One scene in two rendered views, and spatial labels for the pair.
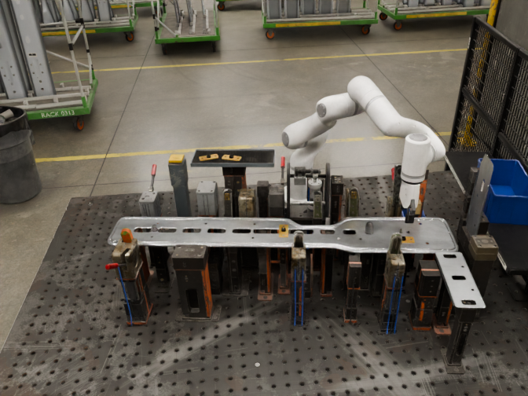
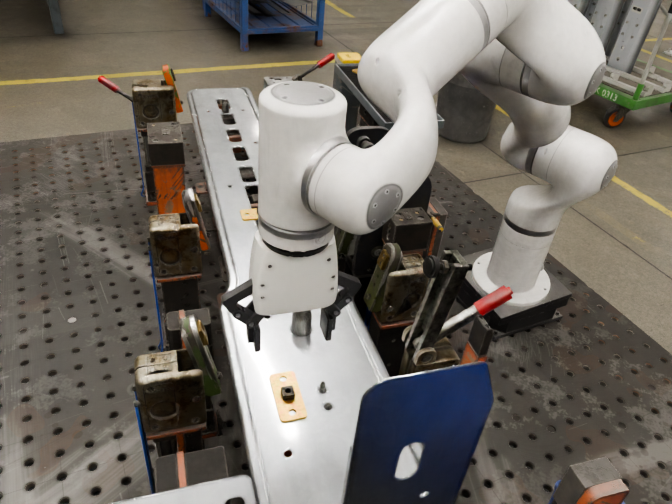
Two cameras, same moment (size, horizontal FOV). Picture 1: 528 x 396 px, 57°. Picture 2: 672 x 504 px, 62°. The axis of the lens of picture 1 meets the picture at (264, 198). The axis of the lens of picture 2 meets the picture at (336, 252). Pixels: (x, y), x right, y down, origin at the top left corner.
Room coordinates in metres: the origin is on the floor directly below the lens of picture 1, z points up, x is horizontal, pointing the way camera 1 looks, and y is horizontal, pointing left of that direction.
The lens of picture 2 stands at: (1.34, -1.02, 1.64)
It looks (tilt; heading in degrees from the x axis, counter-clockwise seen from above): 36 degrees down; 65
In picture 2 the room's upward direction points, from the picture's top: 6 degrees clockwise
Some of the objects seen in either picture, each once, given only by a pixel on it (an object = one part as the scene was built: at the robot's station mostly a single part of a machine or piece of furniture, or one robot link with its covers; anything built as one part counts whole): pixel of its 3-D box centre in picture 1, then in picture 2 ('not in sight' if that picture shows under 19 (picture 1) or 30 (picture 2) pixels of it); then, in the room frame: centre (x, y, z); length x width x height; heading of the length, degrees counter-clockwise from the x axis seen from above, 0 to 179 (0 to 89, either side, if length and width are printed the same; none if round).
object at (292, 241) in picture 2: (412, 174); (298, 222); (1.51, -0.54, 1.29); 0.09 x 0.08 x 0.03; 176
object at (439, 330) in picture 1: (446, 297); not in sight; (1.35, -0.68, 0.84); 0.11 x 0.06 x 0.29; 176
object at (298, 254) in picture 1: (298, 284); (180, 291); (1.42, -0.12, 0.87); 0.12 x 0.09 x 0.35; 176
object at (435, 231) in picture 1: (278, 232); (256, 210); (1.59, -0.05, 1.00); 1.38 x 0.22 x 0.02; 86
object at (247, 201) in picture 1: (248, 229); not in sight; (1.77, 0.07, 0.89); 0.13 x 0.11 x 0.38; 176
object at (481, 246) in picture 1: (474, 278); not in sight; (1.41, -0.80, 0.88); 0.08 x 0.08 x 0.36; 86
